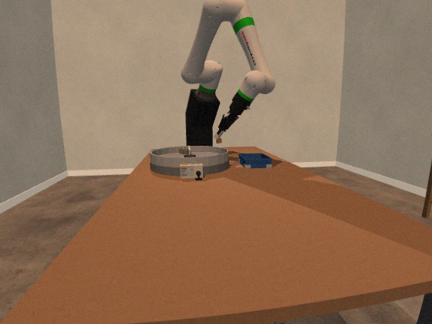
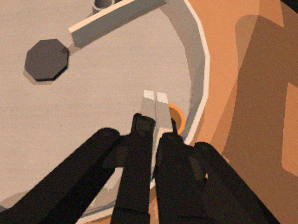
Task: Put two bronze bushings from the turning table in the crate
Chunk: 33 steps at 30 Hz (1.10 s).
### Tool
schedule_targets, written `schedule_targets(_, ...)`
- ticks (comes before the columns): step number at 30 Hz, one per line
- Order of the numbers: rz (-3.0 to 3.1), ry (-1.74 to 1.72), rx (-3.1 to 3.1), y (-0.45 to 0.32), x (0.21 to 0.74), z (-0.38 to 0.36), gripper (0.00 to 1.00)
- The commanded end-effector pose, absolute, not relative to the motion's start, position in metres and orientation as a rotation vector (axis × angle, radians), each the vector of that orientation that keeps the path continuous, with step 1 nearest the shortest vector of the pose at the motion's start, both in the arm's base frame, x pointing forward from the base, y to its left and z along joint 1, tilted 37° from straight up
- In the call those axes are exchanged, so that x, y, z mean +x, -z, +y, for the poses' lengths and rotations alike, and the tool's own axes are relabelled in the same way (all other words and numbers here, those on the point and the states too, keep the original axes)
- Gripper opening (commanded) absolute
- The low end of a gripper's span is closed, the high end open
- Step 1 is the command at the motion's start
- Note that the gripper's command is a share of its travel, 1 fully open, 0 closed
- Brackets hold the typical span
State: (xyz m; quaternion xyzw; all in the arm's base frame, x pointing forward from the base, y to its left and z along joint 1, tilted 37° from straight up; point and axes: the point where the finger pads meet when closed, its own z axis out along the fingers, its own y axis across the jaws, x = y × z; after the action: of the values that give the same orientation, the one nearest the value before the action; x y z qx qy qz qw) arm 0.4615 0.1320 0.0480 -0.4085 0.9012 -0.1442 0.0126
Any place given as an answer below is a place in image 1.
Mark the blue crate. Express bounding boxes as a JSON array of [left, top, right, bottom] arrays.
[[238, 153, 272, 169]]

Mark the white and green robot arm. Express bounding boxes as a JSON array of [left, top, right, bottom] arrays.
[[181, 0, 275, 110]]

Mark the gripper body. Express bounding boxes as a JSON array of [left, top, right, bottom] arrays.
[[227, 102, 244, 120]]

